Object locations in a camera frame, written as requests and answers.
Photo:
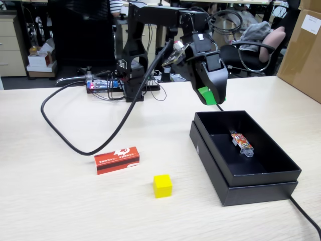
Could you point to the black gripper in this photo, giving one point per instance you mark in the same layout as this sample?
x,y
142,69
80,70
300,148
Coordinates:
x,y
200,45

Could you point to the green wooden cube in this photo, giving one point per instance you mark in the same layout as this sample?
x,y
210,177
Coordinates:
x,y
206,96

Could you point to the yellow wooden cube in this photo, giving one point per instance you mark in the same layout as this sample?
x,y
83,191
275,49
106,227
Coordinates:
x,y
163,187

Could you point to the orange printed carton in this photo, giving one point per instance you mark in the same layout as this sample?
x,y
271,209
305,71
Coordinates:
x,y
116,163

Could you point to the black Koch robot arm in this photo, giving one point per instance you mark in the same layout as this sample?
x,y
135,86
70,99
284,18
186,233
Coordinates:
x,y
155,11

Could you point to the large brown cardboard box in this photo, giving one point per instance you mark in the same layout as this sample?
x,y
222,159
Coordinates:
x,y
301,62

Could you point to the black cardboard box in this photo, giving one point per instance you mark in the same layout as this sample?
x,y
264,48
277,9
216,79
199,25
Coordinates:
x,y
265,178

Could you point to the black open box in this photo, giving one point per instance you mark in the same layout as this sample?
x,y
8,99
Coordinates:
x,y
260,194

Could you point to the flat white box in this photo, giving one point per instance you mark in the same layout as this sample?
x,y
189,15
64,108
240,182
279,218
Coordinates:
x,y
40,71

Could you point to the white cardboard box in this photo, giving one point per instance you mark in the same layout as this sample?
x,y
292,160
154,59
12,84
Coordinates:
x,y
37,59

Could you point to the black pole with white rings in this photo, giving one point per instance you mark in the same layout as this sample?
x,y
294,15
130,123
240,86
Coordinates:
x,y
167,74

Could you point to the black office chair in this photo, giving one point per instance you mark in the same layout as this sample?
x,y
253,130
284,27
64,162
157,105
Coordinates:
x,y
250,46

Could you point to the grey cloth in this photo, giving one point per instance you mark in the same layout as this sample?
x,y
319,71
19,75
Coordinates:
x,y
255,31

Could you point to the small snack packet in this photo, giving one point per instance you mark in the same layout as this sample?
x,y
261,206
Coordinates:
x,y
240,141

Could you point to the pink cushion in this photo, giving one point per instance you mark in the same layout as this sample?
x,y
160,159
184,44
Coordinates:
x,y
273,40

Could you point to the black plate with circuit boards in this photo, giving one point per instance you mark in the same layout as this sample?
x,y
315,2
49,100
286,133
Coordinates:
x,y
100,85

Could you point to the white shipping label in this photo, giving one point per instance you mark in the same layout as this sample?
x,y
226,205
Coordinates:
x,y
311,23

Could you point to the person in striped shirt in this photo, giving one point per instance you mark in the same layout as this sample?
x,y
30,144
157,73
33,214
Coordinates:
x,y
116,6

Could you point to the black monitor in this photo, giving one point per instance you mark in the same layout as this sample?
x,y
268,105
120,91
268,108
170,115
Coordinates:
x,y
82,32

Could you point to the silver monitor stand base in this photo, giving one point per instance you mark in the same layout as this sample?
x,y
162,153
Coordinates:
x,y
70,79

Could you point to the wrist camera with circuit board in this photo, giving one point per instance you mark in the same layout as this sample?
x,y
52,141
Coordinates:
x,y
175,56

